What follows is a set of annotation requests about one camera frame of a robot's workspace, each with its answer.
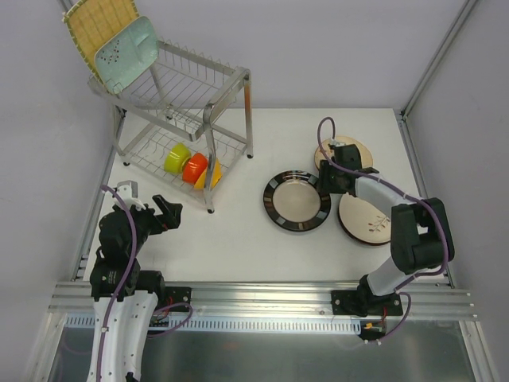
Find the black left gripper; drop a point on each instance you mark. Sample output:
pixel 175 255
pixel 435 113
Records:
pixel 160 217

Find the stainless steel dish rack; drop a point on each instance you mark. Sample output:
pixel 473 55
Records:
pixel 183 97

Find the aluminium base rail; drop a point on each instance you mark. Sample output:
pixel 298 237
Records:
pixel 430 301

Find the white slotted cable duct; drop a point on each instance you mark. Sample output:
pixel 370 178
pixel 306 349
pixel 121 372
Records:
pixel 238 324

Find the light blue divided plate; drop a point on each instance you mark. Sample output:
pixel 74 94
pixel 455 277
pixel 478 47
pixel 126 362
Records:
pixel 127 55

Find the woven bamboo tray plate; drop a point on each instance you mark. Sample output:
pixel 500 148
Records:
pixel 93 23

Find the orange bowl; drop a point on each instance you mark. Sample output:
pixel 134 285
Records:
pixel 195 166

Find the lime green bowl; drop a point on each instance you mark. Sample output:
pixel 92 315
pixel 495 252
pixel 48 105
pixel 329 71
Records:
pixel 177 159

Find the yellow bowl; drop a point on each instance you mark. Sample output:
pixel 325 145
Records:
pixel 216 176

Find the beige leaf round plate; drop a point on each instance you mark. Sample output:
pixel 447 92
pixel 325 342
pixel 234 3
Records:
pixel 363 222

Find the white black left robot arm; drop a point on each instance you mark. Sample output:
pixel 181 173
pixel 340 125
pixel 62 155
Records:
pixel 125 297

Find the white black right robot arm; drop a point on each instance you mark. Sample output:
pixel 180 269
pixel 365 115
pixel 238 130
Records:
pixel 421 242

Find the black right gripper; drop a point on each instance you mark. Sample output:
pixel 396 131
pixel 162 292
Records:
pixel 330 181

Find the aluminium frame post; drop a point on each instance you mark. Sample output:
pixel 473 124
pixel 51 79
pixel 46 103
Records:
pixel 452 33
pixel 66 5

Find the black rimmed round plate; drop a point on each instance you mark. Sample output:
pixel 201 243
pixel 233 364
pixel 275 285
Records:
pixel 292 201

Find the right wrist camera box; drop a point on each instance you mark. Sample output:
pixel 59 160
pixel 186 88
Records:
pixel 333 143

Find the aluminium right frame post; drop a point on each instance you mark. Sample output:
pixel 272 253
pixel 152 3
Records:
pixel 452 33

